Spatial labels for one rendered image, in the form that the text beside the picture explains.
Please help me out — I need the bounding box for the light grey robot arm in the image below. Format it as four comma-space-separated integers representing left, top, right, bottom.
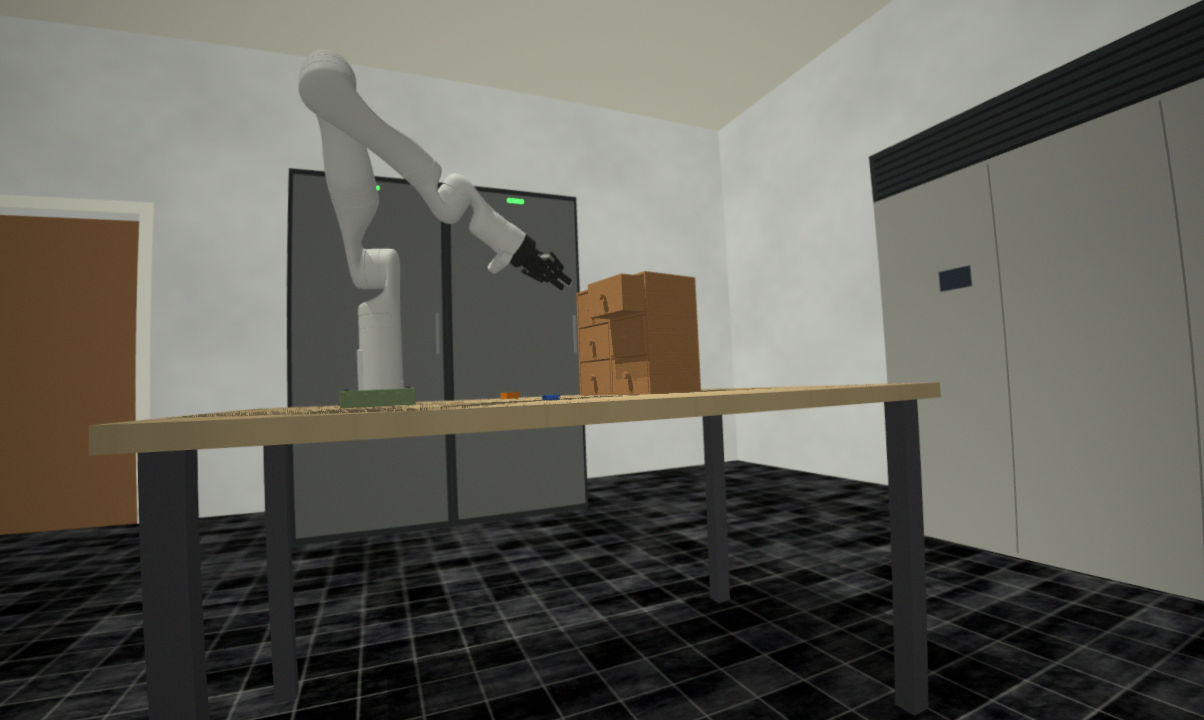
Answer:
299, 49, 525, 390

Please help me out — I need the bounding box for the orange-brown wooden chest of drawers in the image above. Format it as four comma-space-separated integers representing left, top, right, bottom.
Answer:
576, 271, 701, 396

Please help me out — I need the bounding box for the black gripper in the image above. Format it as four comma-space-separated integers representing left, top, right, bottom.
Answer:
510, 234, 573, 290

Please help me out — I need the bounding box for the brown wooden drawer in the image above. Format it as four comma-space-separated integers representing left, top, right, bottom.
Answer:
579, 324, 610, 360
612, 356, 649, 393
578, 294, 608, 326
609, 315, 647, 356
588, 275, 645, 319
582, 360, 610, 394

